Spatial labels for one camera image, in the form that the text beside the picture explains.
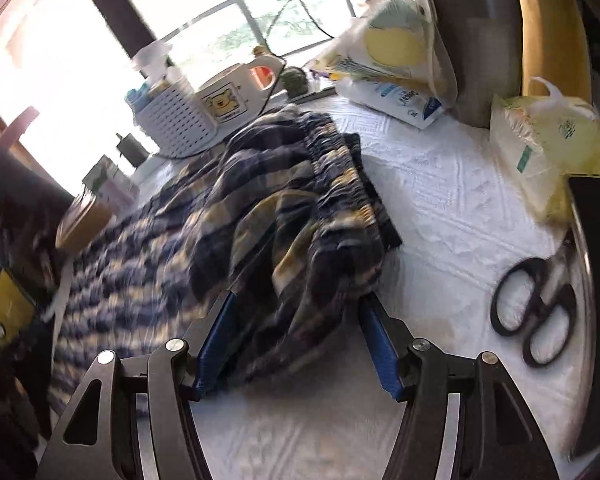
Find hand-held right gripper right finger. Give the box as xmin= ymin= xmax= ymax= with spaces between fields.
xmin=357 ymin=295 xmax=561 ymax=480

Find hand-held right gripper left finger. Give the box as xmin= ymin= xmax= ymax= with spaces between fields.
xmin=35 ymin=290 xmax=238 ymax=480

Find plaid pants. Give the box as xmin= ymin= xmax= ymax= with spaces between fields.
xmin=47 ymin=105 xmax=403 ymax=416

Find black scissors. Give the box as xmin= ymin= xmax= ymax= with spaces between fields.
xmin=490 ymin=230 xmax=581 ymax=368

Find white embossed tablecloth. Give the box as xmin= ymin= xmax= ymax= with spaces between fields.
xmin=45 ymin=95 xmax=596 ymax=480

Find beige storage box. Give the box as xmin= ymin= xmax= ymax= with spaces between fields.
xmin=55 ymin=187 xmax=116 ymax=253

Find white green milk carton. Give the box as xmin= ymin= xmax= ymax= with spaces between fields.
xmin=82 ymin=155 xmax=138 ymax=211

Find power adapter plug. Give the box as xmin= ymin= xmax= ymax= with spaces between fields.
xmin=115 ymin=132 xmax=148 ymax=168

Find tablet with yellow screen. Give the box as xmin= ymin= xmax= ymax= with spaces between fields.
xmin=0 ymin=267 xmax=38 ymax=346

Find white plastic basket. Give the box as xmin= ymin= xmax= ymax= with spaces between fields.
xmin=127 ymin=72 xmax=221 ymax=158

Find white bear print mug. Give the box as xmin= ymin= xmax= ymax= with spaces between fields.
xmin=195 ymin=55 xmax=288 ymax=123

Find white blue tissue packet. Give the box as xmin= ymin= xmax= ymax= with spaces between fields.
xmin=337 ymin=75 xmax=446 ymax=131

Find pale yellow plastic bag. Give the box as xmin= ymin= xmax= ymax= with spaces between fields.
xmin=490 ymin=77 xmax=600 ymax=226

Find small green ornament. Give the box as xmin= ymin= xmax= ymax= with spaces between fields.
xmin=285 ymin=66 xmax=309 ymax=99

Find white plastic bag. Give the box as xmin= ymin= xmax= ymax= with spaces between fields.
xmin=132 ymin=42 xmax=173 ymax=77

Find yellow green printed bag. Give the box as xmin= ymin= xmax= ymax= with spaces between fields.
xmin=307 ymin=0 xmax=456 ymax=88

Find balcony railing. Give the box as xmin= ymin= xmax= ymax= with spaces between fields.
xmin=157 ymin=0 xmax=361 ymax=61

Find yellow curtain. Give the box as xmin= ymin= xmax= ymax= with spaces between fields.
xmin=507 ymin=0 xmax=593 ymax=106

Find black cable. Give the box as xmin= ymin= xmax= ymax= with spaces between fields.
xmin=265 ymin=0 xmax=336 ymax=56

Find dark brown window frame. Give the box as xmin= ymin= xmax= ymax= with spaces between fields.
xmin=87 ymin=0 xmax=161 ymax=46

